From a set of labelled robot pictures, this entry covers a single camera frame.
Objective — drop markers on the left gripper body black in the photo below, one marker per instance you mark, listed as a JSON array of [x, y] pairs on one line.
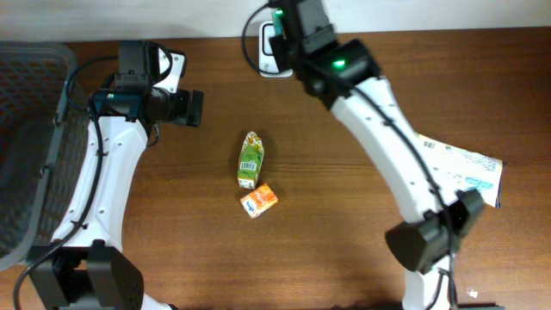
[[195, 108]]

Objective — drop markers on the yellow green snack packet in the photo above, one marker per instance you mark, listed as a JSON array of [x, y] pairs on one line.
[[250, 161]]

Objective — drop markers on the orange tissue pack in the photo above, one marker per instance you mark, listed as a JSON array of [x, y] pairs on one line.
[[259, 200]]

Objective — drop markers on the cream snack bag blue label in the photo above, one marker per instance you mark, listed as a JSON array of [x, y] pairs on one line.
[[468, 170]]

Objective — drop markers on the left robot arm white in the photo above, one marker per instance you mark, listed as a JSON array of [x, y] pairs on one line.
[[83, 266]]

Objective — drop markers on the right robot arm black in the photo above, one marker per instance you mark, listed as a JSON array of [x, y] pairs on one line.
[[346, 78]]

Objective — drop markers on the white barcode scanner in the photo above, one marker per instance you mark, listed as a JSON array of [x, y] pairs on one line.
[[267, 61]]

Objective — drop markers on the grey plastic mesh basket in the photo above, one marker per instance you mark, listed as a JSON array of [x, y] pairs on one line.
[[43, 145]]

